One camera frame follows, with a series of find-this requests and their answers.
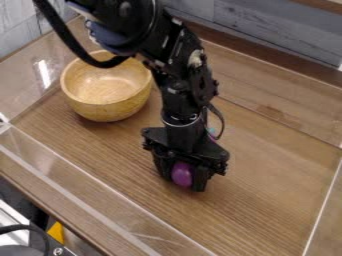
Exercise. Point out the brown wooden bowl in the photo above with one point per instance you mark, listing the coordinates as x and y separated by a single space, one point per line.
106 95

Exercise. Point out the clear acrylic tray wall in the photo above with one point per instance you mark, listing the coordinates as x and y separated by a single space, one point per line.
97 212

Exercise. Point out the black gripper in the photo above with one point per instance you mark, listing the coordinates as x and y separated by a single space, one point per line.
157 143

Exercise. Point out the purple toy eggplant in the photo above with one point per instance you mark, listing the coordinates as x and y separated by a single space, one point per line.
195 149

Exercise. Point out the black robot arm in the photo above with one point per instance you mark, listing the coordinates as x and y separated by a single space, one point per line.
137 28

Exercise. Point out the yellow black device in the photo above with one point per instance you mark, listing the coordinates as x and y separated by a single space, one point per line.
49 245

